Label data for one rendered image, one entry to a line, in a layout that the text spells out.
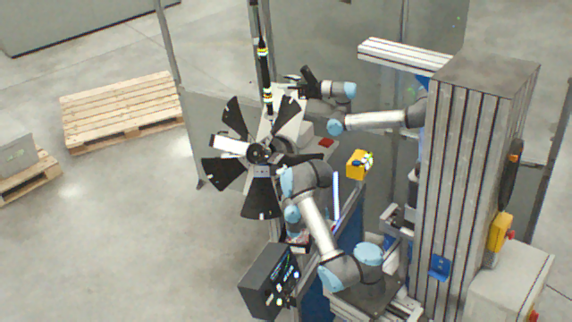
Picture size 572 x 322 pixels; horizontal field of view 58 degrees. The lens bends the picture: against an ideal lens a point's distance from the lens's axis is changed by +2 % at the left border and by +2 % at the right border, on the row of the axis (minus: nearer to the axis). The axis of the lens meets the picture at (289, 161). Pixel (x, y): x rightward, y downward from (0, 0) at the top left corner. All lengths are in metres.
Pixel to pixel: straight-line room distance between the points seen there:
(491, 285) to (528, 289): 0.13
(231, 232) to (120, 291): 0.90
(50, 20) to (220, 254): 4.79
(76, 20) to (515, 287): 6.81
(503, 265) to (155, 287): 2.44
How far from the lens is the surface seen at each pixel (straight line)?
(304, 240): 2.72
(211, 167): 2.87
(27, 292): 4.22
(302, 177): 2.09
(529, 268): 2.20
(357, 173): 2.82
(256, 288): 2.02
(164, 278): 3.85
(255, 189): 2.72
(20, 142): 5.01
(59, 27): 7.83
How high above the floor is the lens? 2.83
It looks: 38 degrees down
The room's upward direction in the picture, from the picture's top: 6 degrees counter-clockwise
